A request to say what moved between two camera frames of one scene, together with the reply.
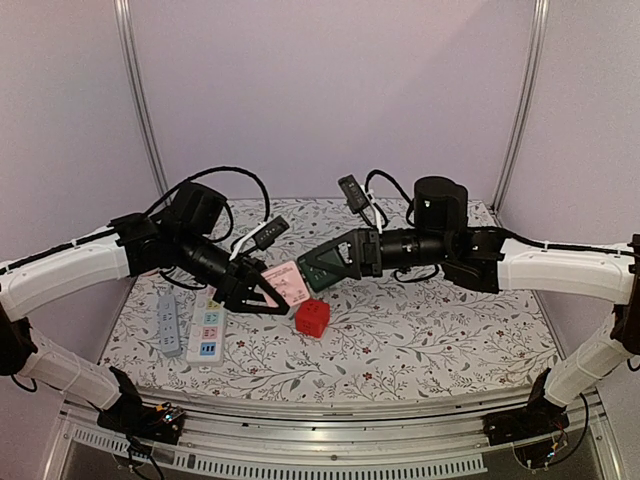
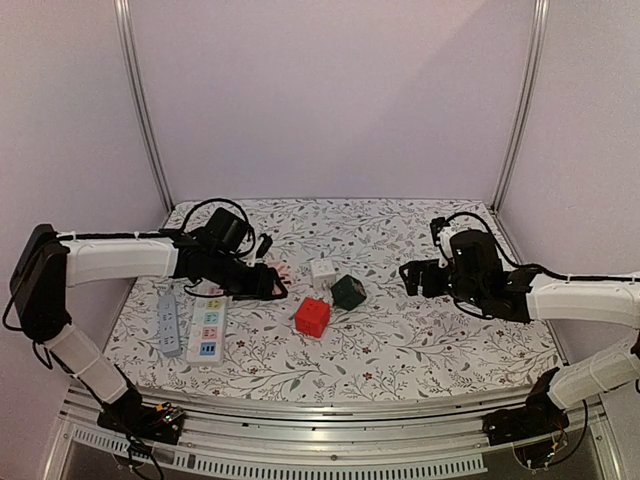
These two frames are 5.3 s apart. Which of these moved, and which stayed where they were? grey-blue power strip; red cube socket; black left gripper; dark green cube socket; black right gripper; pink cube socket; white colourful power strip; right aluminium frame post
Moved: black left gripper; pink cube socket; black right gripper; dark green cube socket
Stayed: red cube socket; right aluminium frame post; grey-blue power strip; white colourful power strip
